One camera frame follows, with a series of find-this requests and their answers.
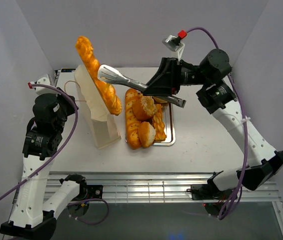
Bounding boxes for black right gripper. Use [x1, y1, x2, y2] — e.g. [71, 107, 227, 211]
[140, 57, 210, 96]

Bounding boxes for braided pastry piece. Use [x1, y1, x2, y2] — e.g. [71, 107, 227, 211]
[151, 103, 167, 141]

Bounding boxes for beige paper bag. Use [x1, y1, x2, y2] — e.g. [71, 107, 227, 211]
[63, 64, 122, 150]

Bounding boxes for twisted braided bread stick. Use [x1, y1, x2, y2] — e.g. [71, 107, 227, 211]
[75, 35, 123, 117]

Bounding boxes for metal serving tongs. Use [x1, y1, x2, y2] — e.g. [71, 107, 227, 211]
[97, 64, 186, 108]

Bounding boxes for long scored baguette loaf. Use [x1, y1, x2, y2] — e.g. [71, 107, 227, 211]
[125, 88, 142, 150]

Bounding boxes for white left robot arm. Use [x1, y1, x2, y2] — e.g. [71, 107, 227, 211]
[0, 86, 88, 240]

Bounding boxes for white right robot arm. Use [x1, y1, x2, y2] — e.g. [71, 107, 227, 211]
[143, 48, 283, 199]

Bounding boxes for silver metal tray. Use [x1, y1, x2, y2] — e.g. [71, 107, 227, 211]
[138, 92, 176, 146]

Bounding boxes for sugared flower bun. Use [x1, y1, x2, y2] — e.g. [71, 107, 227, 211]
[132, 96, 157, 121]

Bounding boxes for round smooth bun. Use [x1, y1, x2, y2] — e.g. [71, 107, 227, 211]
[138, 121, 156, 148]

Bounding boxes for glazed ring donut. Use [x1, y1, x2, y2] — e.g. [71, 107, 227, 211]
[152, 96, 168, 104]

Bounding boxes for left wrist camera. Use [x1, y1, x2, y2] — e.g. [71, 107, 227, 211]
[28, 74, 56, 96]

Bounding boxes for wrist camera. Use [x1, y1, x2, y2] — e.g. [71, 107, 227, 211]
[28, 74, 56, 96]
[162, 30, 188, 61]

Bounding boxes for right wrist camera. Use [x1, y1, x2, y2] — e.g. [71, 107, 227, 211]
[162, 30, 188, 61]

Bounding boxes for aluminium table frame rail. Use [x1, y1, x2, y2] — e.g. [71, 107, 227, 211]
[44, 172, 282, 204]

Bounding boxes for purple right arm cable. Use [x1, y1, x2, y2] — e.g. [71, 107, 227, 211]
[185, 26, 250, 221]

